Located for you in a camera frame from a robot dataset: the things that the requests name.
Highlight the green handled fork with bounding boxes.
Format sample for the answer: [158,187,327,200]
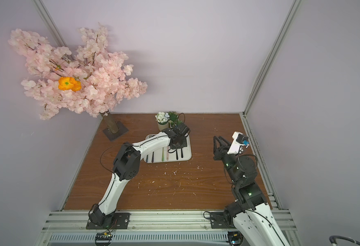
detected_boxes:
[162,147,165,162]

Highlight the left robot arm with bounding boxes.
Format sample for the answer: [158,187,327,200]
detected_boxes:
[88,123,190,229]

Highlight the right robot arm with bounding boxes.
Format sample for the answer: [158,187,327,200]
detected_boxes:
[213,132,289,246]

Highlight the green succulent pot plant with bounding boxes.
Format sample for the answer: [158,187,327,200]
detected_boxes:
[168,111,182,128]

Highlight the white rectangular tray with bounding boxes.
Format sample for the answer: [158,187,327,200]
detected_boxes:
[143,136,192,164]

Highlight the white flower pot plant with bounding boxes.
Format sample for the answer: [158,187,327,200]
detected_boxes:
[155,112,170,131]

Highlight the pink cherry blossom tree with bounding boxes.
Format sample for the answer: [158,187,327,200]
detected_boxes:
[8,25,148,134]

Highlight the orange artificial flower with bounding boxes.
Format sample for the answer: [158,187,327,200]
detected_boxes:
[58,77,81,92]

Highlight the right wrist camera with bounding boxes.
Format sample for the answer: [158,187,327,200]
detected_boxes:
[227,132,250,155]

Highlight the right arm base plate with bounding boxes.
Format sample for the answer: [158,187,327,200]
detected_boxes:
[203,211,235,229]

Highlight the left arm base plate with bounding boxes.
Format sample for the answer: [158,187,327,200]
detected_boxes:
[86,212,131,230]

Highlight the black cable corner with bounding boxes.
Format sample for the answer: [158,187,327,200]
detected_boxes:
[329,235,360,246]

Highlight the aluminium rail frame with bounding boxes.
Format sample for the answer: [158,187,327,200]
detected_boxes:
[34,192,303,246]

